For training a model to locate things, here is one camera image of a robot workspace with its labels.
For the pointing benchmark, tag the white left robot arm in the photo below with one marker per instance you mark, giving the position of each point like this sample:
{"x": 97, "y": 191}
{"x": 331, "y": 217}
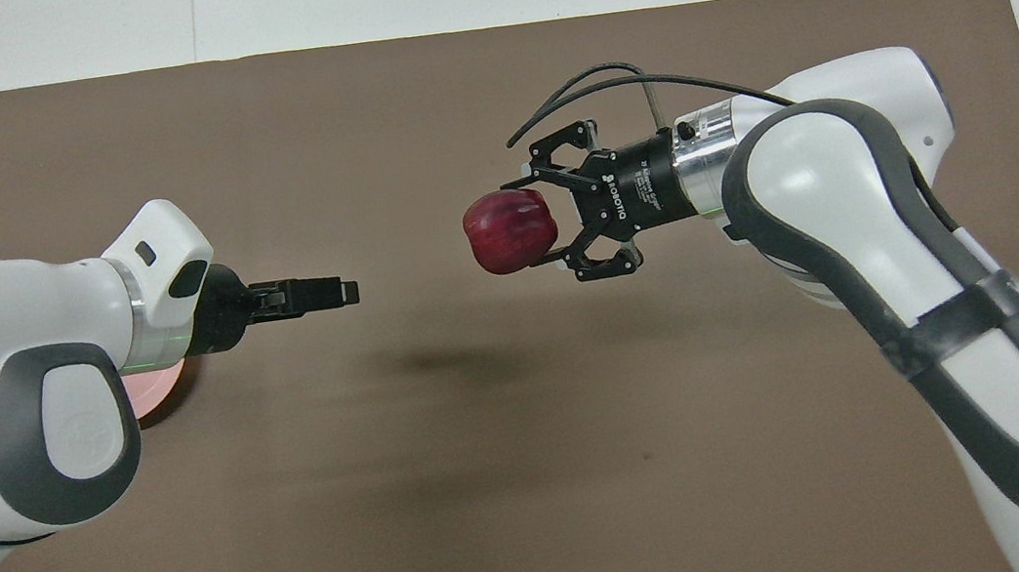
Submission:
{"x": 11, "y": 391}

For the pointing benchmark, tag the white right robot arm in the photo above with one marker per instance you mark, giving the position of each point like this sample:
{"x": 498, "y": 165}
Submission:
{"x": 853, "y": 201}

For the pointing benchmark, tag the pink plate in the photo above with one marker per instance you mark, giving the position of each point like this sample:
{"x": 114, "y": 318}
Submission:
{"x": 154, "y": 387}

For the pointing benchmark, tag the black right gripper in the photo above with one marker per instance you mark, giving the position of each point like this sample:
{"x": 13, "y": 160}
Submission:
{"x": 639, "y": 188}

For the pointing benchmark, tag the red apple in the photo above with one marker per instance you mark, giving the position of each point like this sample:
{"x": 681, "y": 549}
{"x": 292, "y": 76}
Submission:
{"x": 510, "y": 232}

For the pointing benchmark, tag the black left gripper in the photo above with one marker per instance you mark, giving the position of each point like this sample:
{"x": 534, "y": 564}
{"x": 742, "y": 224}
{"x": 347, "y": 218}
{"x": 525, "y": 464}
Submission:
{"x": 222, "y": 309}

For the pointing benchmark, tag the brown table mat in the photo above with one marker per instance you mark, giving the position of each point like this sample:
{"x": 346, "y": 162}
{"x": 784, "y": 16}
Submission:
{"x": 453, "y": 451}

